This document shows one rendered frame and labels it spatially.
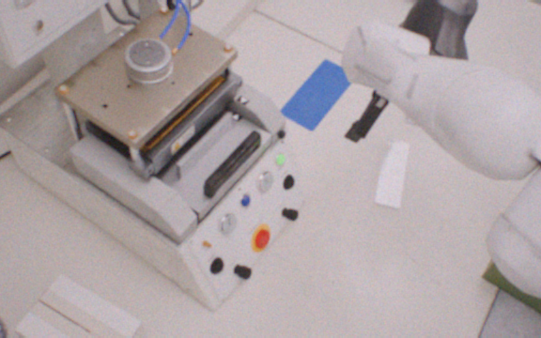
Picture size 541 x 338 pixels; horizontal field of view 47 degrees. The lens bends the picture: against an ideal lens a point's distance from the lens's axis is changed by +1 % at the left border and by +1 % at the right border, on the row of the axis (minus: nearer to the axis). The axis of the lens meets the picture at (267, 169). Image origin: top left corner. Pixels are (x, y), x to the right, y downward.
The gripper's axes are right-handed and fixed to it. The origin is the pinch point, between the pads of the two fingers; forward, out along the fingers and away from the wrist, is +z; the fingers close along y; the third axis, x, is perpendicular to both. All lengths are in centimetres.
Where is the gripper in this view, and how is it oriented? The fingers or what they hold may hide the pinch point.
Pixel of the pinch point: (364, 110)
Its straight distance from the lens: 127.9
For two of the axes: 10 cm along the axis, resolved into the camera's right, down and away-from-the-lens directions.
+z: -2.1, 3.5, 9.1
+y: 4.2, -8.1, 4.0
